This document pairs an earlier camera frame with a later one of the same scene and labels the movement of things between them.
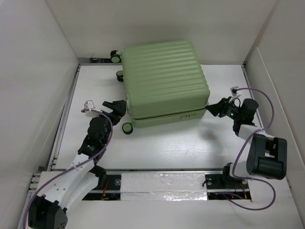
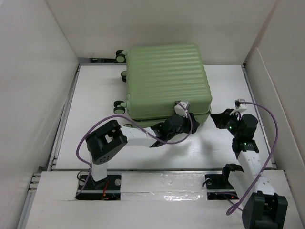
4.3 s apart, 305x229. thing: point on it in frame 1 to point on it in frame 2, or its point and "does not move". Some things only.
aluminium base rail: [166, 186] does not move
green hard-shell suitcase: [164, 83] does not move
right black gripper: [219, 107] to [219, 119]
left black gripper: [118, 109] to [194, 122]
